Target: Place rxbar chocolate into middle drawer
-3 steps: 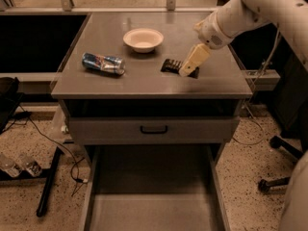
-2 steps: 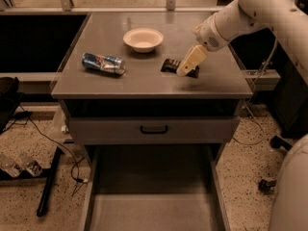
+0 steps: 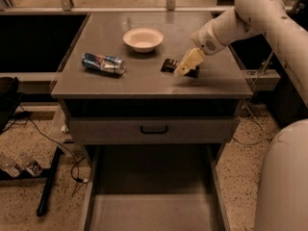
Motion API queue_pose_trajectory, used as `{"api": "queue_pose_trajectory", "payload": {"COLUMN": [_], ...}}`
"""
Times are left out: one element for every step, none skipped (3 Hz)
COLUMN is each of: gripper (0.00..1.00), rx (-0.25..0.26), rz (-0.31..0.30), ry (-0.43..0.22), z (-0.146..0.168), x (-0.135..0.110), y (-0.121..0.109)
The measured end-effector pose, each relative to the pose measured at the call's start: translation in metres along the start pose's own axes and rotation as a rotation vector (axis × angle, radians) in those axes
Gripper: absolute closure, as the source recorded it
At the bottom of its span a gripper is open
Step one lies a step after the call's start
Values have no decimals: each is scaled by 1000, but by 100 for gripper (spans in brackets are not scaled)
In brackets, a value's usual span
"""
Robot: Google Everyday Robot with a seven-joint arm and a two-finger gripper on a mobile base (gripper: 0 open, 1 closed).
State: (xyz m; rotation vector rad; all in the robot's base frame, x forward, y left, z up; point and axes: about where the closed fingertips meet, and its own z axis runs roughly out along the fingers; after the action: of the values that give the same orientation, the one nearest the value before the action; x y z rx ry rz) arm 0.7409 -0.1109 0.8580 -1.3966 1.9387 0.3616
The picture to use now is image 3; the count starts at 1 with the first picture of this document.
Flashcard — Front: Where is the black rxbar chocolate bar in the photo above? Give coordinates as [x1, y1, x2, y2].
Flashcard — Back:
[160, 58, 200, 79]

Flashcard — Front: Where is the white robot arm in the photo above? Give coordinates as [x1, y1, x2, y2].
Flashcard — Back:
[174, 0, 308, 231]

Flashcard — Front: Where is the grey drawer cabinet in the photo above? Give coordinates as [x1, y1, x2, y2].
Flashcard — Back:
[52, 12, 251, 158]

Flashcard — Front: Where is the closed upper grey drawer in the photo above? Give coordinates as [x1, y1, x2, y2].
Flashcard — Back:
[68, 117, 240, 145]

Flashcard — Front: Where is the open grey lower drawer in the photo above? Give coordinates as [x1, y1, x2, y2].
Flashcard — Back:
[78, 145, 231, 231]

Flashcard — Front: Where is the white ceramic bowl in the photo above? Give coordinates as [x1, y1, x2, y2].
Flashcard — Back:
[123, 28, 164, 53]

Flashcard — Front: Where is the blue silver energy drink can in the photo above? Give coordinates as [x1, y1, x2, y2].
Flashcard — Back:
[82, 53, 125, 75]

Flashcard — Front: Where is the black floor stand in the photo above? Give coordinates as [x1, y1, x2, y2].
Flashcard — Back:
[0, 145, 64, 218]

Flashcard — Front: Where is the black chair at left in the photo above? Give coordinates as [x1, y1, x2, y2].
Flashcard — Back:
[0, 77, 23, 134]

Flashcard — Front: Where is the clear water bottle right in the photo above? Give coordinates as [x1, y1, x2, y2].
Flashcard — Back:
[19, 153, 42, 177]

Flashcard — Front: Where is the clear water bottle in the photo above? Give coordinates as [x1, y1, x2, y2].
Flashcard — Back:
[19, 153, 42, 177]
[0, 154, 22, 177]

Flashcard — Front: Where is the clear water bottle left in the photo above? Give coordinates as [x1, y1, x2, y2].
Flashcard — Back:
[0, 154, 22, 177]

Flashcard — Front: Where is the white cable at right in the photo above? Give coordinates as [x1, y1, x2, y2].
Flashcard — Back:
[231, 50, 277, 147]

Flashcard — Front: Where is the black drawer handle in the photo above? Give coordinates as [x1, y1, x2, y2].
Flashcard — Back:
[140, 125, 168, 135]

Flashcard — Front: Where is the black floor cable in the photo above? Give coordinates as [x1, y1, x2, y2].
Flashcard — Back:
[6, 104, 90, 197]

